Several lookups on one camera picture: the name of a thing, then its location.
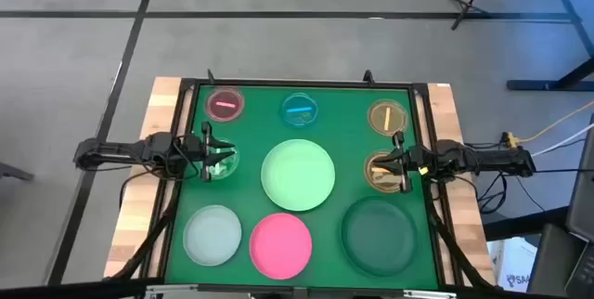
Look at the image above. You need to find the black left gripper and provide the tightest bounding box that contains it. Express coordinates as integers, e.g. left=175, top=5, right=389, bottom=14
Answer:
left=185, top=121, right=237, bottom=183

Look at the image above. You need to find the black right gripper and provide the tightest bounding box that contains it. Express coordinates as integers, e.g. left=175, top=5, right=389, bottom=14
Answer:
left=370, top=131, right=428, bottom=194

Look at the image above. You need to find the clear green small plate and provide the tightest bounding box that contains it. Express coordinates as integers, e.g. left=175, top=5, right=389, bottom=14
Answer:
left=203, top=139, right=241, bottom=181

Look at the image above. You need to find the clear orange small plate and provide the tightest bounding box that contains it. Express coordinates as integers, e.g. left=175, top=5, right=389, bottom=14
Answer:
left=363, top=149, right=407, bottom=194
left=367, top=98, right=409, bottom=137

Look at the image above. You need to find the clear pink small plate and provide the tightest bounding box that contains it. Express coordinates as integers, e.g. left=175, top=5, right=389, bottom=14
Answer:
left=204, top=86, right=246, bottom=123

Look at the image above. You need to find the dark green large plate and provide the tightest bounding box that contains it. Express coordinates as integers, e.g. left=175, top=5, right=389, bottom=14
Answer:
left=340, top=195, right=419, bottom=278

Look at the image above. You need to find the pale grey plate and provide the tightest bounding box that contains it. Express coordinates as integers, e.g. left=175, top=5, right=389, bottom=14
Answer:
left=182, top=203, right=243, bottom=267

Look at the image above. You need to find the clear blue small plate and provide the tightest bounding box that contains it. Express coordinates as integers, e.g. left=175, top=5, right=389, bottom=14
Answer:
left=280, top=92, right=320, bottom=127

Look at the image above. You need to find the light green large plate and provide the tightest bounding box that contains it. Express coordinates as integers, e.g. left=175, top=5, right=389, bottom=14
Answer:
left=260, top=138, right=337, bottom=213

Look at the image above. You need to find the green table mat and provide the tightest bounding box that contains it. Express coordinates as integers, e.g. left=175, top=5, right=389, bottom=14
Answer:
left=164, top=84, right=440, bottom=291

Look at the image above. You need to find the white cardboard box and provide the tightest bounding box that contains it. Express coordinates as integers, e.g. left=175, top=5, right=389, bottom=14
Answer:
left=486, top=236, right=539, bottom=293

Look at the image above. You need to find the dark grey equipment case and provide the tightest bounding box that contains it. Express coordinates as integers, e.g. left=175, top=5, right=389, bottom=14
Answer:
left=526, top=222, right=594, bottom=299

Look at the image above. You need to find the dark grey floor foot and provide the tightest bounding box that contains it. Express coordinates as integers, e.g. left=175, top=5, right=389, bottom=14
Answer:
left=0, top=162, right=35, bottom=182

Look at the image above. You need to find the black desk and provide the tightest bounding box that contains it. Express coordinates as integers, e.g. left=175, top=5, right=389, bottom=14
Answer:
left=466, top=0, right=594, bottom=92

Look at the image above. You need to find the black cable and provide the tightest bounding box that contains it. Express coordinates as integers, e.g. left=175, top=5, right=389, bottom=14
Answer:
left=475, top=171, right=511, bottom=215

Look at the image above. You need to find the black right cable conduit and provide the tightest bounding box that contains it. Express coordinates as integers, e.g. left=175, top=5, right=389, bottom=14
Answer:
left=429, top=194, right=496, bottom=290

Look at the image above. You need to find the black cable conduit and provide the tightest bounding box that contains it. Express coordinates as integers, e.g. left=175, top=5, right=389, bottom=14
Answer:
left=104, top=182, right=180, bottom=286
left=429, top=194, right=496, bottom=290

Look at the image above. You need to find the black table frame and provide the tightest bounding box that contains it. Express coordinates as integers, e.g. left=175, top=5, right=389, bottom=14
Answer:
left=138, top=69, right=471, bottom=299

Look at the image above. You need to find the black left cable conduit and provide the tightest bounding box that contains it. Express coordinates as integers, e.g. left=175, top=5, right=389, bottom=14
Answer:
left=104, top=182, right=180, bottom=286

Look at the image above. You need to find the silver aluminium bracket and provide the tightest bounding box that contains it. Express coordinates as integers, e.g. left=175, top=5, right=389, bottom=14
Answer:
left=145, top=283, right=199, bottom=299
left=402, top=289, right=458, bottom=299

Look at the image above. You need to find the yellow cable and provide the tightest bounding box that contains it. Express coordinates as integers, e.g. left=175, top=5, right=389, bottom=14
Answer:
left=517, top=99, right=594, bottom=145

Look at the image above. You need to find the white cable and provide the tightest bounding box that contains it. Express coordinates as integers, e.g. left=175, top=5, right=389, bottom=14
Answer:
left=531, top=122, right=594, bottom=157

